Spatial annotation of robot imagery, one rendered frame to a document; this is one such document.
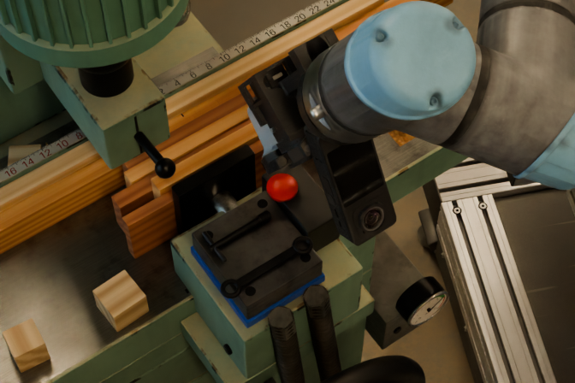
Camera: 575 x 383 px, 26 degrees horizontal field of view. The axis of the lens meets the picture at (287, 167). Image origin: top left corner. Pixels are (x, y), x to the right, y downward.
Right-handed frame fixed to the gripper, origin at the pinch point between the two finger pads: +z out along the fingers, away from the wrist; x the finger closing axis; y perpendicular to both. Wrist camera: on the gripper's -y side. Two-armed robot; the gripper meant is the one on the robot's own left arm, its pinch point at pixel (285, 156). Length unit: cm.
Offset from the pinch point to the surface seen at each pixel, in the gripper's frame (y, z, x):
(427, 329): -42, 101, -41
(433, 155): -8.3, 16.5, -20.3
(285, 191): -3.1, 4.7, 0.1
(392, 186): -9.1, 17.8, -14.8
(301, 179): -2.9, 6.7, -2.5
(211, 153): 3.6, 14.4, 1.9
